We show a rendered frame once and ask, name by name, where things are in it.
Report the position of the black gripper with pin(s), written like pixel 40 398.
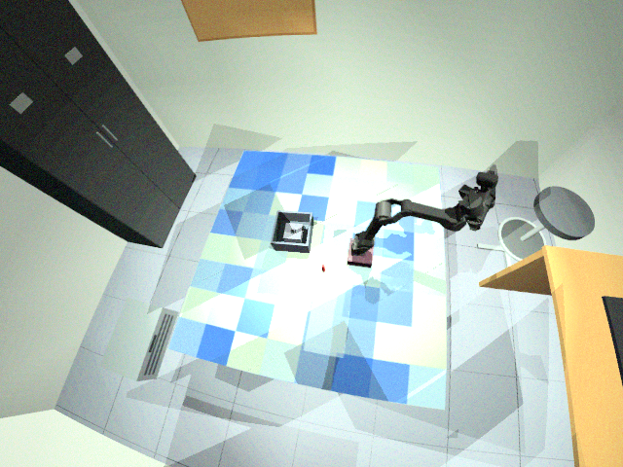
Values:
pixel 487 181

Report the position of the white flat plate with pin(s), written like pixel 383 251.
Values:
pixel 293 233

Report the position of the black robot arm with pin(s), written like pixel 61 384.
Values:
pixel 470 209

